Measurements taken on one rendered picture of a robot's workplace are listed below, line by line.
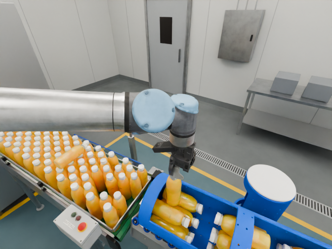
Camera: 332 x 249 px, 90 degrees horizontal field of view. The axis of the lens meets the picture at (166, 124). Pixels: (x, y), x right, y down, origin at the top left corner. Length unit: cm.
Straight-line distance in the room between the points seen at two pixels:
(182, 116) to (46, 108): 33
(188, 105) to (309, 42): 332
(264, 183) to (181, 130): 85
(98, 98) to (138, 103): 8
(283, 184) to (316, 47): 276
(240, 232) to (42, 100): 77
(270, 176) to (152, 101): 112
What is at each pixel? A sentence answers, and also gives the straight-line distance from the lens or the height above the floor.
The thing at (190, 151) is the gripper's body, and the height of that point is 152.
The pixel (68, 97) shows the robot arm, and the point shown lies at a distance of 37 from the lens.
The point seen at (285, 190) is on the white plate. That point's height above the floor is 104.
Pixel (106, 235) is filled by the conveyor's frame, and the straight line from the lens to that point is 117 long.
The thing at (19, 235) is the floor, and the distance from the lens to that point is 259.
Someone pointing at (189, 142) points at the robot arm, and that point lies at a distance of 57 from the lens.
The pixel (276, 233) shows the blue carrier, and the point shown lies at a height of 107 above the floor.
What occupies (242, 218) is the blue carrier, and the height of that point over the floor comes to 123.
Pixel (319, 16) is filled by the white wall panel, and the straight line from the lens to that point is 368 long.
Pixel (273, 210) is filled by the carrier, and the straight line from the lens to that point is 131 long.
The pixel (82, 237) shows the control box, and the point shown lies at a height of 110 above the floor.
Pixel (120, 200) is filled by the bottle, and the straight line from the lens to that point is 103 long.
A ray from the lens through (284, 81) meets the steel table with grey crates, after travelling 306.
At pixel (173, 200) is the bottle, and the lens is 86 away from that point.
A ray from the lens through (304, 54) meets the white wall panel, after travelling 373.
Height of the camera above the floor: 194
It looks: 34 degrees down
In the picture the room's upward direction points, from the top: straight up
